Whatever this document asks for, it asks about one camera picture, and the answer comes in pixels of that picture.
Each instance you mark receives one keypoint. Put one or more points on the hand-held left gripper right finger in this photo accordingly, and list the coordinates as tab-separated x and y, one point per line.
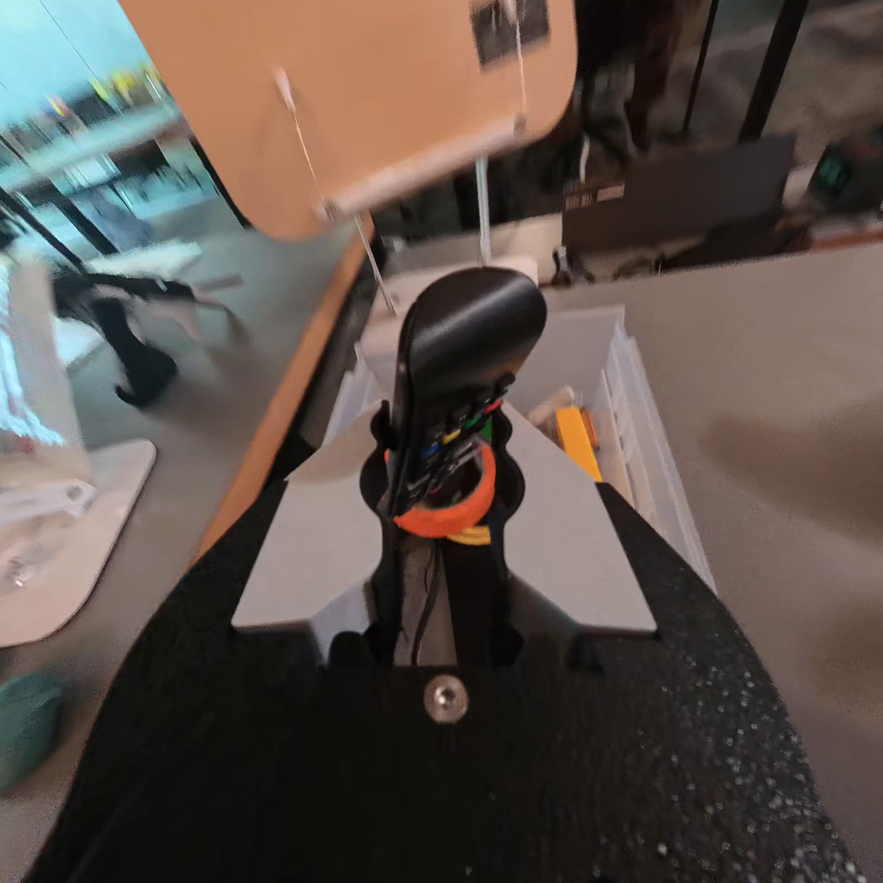
579	552

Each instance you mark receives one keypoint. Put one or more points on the white stand base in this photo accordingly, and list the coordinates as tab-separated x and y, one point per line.
83	552

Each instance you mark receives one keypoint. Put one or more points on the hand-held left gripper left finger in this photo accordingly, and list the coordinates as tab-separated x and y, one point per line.
310	552

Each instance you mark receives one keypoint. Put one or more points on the orange tape roll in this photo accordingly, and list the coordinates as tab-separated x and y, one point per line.
441	521

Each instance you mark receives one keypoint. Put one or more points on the wooden panel on white stand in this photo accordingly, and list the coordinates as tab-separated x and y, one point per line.
345	103

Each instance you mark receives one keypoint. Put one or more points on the teal round object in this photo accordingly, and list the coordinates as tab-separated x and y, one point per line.
27	731

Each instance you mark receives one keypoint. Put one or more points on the black remote control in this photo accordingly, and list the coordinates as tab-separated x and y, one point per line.
476	331

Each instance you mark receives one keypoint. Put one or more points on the clear plastic storage bin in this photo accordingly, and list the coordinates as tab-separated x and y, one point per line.
586	345

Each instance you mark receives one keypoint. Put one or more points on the yellow block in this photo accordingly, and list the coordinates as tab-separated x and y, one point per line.
576	441

